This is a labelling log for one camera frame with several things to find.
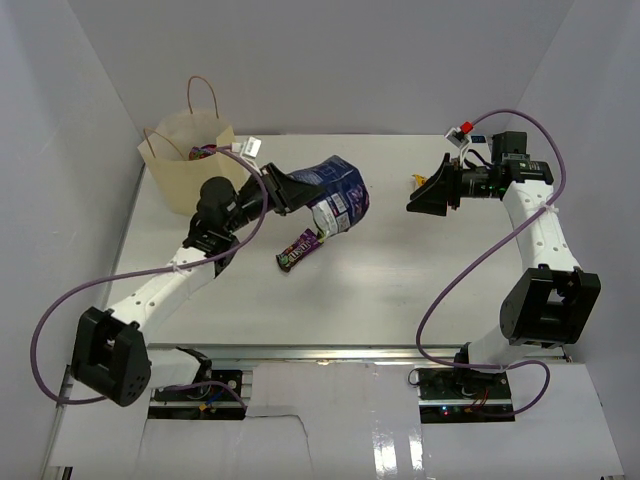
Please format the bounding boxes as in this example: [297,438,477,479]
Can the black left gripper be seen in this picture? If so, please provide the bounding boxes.
[224,163,323,234]

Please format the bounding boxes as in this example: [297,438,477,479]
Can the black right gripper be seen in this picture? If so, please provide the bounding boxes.
[407,153,500,217]

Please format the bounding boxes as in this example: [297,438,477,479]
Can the large dark blue candy bag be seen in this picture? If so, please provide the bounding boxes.
[288,155,370,242]

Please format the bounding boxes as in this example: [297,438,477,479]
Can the purple Fox's berries bag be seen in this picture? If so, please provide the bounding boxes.
[188,144,217,161]

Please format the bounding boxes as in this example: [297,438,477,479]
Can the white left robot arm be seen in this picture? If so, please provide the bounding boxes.
[71,164,326,407]

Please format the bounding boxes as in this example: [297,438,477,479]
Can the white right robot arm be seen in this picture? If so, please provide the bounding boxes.
[407,154,601,399]

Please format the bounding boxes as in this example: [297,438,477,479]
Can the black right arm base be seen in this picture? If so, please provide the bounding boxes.
[407,368,515,424]

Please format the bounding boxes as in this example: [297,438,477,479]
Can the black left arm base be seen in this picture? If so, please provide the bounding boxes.
[148,347,248,421]

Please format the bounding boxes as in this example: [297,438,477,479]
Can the small yellow snack packet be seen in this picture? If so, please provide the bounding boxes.
[412,174,428,189]

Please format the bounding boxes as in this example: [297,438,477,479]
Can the brown purple M&M's packet right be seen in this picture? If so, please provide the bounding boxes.
[276,229,322,273]

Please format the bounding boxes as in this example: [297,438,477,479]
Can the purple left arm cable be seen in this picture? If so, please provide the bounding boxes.
[29,144,271,411]

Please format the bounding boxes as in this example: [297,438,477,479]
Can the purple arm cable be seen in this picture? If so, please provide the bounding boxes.
[29,144,271,411]
[415,108,566,419]

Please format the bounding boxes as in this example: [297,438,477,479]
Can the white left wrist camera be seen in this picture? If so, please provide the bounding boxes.
[231,136,262,161]

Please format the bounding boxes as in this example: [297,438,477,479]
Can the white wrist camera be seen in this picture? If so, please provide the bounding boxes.
[444,121,474,164]
[231,136,262,161]

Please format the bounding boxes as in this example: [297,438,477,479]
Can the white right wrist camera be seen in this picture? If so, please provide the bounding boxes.
[444,121,474,164]

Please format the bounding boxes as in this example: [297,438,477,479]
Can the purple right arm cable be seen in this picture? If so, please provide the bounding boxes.
[415,108,566,419]

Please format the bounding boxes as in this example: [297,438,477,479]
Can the cream paper bag with handles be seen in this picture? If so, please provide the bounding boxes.
[138,75,248,216]

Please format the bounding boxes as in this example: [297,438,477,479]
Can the aluminium front rail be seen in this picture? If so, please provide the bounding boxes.
[182,344,567,364]

